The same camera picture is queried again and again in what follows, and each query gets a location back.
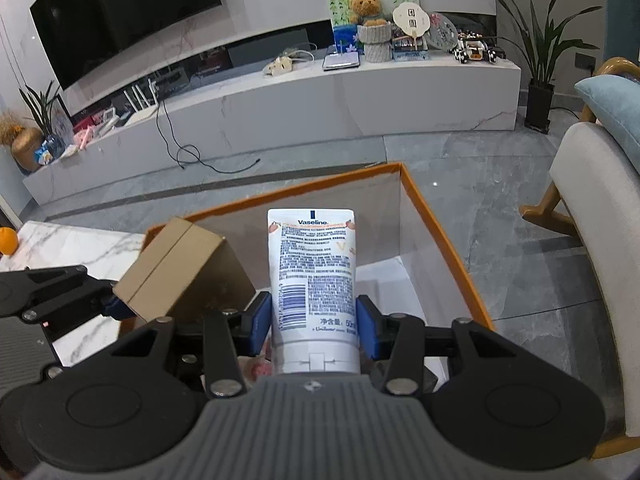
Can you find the white router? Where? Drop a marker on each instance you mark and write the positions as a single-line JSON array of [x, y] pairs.
[[142, 97]]

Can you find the black television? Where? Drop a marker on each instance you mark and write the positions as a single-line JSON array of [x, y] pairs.
[[125, 15]]

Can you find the small decorated box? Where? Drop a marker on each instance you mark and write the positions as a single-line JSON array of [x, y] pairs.
[[410, 50]]

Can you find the brown teddy bear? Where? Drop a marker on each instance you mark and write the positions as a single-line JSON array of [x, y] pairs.
[[368, 10]]

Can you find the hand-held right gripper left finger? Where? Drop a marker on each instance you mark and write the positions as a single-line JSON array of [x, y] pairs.
[[262, 320]]

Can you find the orange knitted toy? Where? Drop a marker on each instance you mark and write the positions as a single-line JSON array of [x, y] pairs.
[[7, 241]]

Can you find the white power adapter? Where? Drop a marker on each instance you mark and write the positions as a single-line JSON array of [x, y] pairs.
[[279, 66]]

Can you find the green and blue painting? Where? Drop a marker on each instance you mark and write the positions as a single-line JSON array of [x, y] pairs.
[[342, 20]]

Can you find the dark wall outlet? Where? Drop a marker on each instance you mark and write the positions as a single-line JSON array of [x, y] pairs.
[[586, 61]]

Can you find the wooden armchair beige cushion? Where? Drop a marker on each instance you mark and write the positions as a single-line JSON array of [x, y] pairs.
[[600, 220]]

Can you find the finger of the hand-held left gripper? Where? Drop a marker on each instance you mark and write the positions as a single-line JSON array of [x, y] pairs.
[[50, 275], [120, 307]]

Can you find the black and white toy cars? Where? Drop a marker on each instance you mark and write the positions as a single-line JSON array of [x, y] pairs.
[[475, 51]]

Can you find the gold vase with dry grass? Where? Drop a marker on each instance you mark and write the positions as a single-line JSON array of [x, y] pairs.
[[26, 147]]

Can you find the grey knitted basket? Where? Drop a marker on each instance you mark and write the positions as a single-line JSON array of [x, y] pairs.
[[376, 42]]

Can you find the brown cardboard box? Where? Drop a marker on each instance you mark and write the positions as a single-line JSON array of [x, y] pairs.
[[175, 265]]

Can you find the pink items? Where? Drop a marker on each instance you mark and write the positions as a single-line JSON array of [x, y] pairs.
[[84, 136]]

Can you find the white marble television stand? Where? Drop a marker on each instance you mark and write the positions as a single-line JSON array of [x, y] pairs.
[[300, 105]]

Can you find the small green plant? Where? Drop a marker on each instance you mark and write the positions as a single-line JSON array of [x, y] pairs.
[[42, 105]]

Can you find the blue snack packet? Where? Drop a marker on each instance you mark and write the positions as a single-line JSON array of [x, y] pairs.
[[49, 152]]

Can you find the light blue pillow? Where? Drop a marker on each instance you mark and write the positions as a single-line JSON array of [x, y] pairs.
[[612, 110]]

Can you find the white round hand fan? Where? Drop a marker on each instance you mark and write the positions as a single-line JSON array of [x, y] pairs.
[[411, 20]]

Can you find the patterned round hand fan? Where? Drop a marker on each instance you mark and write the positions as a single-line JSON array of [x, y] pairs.
[[442, 30]]

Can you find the orange storage box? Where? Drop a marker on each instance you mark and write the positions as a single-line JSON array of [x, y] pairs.
[[380, 220]]

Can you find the tall potted plant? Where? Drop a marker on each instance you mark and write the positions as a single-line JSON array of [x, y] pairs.
[[542, 60]]

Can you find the white lotion tube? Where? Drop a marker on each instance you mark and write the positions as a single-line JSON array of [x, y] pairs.
[[312, 270]]

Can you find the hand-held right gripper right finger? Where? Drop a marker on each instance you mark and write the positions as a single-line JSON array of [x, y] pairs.
[[365, 320]]

